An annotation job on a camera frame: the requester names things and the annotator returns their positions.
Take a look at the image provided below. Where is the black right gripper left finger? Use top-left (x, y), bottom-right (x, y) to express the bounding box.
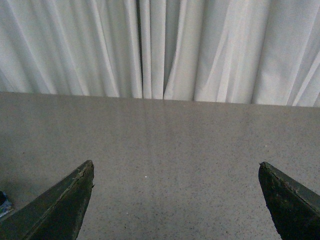
top-left (0, 160), bottom-right (94, 240)

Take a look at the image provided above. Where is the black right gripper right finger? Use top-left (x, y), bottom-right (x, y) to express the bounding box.
top-left (258, 162), bottom-right (320, 240)

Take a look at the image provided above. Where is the yellow mushroom push button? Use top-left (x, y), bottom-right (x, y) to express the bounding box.
top-left (0, 191), bottom-right (13, 218)

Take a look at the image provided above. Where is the white pleated curtain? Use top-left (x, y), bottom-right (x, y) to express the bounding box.
top-left (0, 0), bottom-right (320, 107)

